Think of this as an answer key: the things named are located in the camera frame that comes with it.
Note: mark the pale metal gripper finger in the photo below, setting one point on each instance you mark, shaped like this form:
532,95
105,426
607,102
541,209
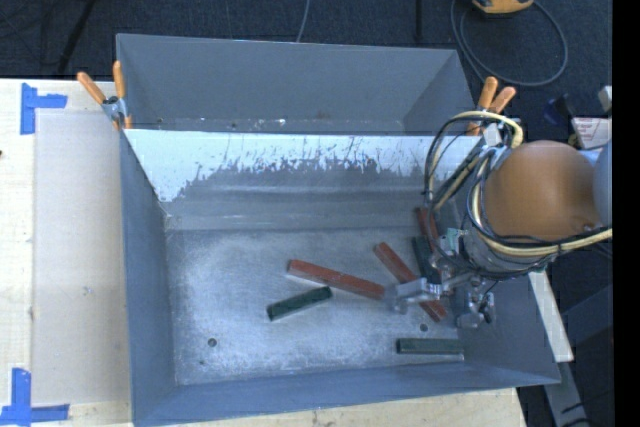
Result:
400,302
415,287

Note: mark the red-brown flat block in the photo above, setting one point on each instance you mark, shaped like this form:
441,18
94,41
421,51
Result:
397,265
335,278

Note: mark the grey metal bin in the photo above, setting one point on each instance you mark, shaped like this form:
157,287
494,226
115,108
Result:
280,305

